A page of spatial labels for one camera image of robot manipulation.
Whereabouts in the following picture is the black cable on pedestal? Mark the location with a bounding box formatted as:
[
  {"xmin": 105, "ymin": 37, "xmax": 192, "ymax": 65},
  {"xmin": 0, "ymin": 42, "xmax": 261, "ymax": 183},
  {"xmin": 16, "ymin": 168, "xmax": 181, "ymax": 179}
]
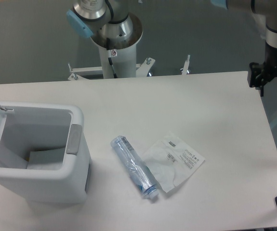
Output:
[{"xmin": 105, "ymin": 38, "xmax": 118, "ymax": 79}]

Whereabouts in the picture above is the white plastic trash can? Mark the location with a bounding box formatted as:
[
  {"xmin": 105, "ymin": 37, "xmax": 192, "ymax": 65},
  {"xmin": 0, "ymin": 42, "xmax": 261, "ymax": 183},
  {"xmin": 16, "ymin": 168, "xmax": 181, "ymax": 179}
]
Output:
[{"xmin": 0, "ymin": 102, "xmax": 91, "ymax": 204}]

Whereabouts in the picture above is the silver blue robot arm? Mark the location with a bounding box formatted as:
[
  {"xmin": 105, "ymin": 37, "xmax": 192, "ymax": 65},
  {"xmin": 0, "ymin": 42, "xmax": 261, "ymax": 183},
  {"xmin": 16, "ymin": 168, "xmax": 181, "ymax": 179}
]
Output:
[{"xmin": 66, "ymin": 0, "xmax": 277, "ymax": 91}]

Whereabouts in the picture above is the grey trash can push button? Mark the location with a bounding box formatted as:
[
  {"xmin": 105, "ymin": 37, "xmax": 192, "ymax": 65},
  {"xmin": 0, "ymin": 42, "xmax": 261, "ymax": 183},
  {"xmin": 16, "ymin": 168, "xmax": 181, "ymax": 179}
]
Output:
[{"xmin": 66, "ymin": 124, "xmax": 82, "ymax": 155}]

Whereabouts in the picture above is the white printed plastic pouch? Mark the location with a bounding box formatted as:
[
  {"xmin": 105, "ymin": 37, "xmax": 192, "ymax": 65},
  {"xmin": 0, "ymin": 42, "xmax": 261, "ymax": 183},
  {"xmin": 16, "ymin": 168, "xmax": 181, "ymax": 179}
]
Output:
[{"xmin": 143, "ymin": 132, "xmax": 205, "ymax": 193}]

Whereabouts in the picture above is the crushed clear plastic bottle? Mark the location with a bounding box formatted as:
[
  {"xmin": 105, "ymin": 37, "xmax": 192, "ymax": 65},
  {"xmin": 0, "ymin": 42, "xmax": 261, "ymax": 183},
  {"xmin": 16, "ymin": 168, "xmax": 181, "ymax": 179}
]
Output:
[{"xmin": 110, "ymin": 136, "xmax": 158, "ymax": 201}]

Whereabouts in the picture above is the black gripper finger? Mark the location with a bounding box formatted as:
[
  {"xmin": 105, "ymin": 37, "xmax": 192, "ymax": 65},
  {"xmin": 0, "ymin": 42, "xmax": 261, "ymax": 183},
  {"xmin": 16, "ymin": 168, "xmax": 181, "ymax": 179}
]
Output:
[{"xmin": 247, "ymin": 62, "xmax": 272, "ymax": 97}]

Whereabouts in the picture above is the white pedestal base frame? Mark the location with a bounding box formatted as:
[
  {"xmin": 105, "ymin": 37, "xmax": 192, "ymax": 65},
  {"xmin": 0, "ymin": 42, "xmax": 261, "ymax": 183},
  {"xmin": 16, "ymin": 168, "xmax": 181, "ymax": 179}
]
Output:
[{"xmin": 67, "ymin": 54, "xmax": 191, "ymax": 81}]

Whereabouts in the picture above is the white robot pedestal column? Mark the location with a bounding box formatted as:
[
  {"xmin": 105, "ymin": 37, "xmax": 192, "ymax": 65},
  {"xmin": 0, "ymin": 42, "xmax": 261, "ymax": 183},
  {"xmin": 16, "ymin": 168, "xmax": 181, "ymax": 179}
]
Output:
[{"xmin": 91, "ymin": 13, "xmax": 143, "ymax": 79}]

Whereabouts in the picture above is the white trash inside can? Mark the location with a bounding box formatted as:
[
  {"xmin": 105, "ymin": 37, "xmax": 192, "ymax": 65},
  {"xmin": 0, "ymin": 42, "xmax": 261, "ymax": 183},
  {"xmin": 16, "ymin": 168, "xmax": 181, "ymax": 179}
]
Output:
[{"xmin": 27, "ymin": 148, "xmax": 65, "ymax": 170}]

